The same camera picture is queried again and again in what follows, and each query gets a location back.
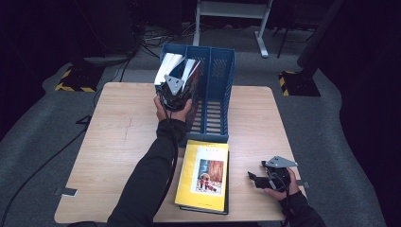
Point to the yellow book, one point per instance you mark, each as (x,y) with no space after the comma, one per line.
(189,176)

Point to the person's left hand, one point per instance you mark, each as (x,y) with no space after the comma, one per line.
(176,115)

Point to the person's right hand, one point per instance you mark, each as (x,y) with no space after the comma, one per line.
(292,187)

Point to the red and blue illustrated book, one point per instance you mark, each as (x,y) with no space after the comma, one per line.
(194,85)

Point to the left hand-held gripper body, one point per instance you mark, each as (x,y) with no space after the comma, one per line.
(175,99)

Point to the black stand pole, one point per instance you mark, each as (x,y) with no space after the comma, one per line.
(318,34)

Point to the grey table bracket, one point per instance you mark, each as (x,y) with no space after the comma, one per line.
(304,183)
(67,191)

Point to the thin black tripod legs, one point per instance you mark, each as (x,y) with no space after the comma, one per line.
(283,42)

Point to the dark equipment stand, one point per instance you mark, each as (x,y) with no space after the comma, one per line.
(107,60)

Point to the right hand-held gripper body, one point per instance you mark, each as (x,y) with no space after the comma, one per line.
(279,178)

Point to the blue plastic file rack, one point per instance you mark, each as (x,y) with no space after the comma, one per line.
(217,94)

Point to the black and yellow striped base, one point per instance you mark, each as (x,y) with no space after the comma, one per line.
(82,78)
(302,85)

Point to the blue book with mountain cover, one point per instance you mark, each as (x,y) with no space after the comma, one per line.
(165,67)

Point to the white desk frame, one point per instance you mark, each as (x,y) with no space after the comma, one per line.
(230,9)

